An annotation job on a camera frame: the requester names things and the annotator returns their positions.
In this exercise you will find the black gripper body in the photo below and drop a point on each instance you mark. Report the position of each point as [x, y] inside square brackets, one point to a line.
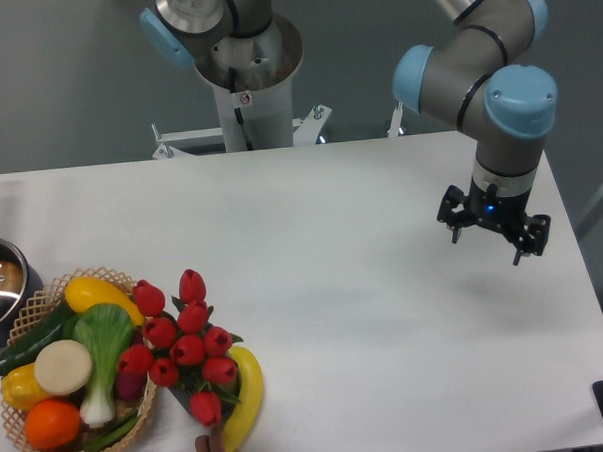
[494, 212]

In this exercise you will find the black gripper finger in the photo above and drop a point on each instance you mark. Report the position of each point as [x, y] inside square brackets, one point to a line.
[532, 237]
[452, 212]

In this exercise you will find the red tulip bouquet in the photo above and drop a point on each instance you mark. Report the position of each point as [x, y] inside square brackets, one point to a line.
[186, 353]

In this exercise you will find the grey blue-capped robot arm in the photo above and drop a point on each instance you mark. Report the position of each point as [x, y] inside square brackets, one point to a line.
[476, 85]

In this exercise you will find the grey robot base column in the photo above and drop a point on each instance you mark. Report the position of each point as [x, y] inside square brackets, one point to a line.
[242, 49]

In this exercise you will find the yellow banana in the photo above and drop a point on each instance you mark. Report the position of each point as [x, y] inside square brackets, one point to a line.
[239, 425]

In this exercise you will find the green bok choy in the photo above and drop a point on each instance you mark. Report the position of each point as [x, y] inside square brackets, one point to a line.
[105, 330]

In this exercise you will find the purple vegetable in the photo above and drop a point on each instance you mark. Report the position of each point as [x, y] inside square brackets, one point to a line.
[130, 387]

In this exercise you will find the yellow squash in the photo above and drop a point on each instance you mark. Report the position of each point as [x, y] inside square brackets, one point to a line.
[81, 293]

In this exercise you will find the green bean pods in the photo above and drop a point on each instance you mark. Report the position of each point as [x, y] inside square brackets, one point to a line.
[113, 435]

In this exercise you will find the round beige bun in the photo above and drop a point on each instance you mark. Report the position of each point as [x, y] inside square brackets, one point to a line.
[63, 367]

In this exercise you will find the woven wicker basket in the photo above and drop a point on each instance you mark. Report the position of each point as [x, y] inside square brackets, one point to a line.
[38, 307]

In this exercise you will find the dark green cucumber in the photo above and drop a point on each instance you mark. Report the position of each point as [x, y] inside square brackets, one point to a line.
[27, 348]

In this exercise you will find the orange fruit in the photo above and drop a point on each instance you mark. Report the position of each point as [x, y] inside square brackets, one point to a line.
[52, 424]

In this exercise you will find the yellow bell pepper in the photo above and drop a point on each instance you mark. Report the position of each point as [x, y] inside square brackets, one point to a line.
[21, 390]

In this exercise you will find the white metal frame bracket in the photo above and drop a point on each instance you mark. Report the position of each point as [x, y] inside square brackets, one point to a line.
[304, 132]

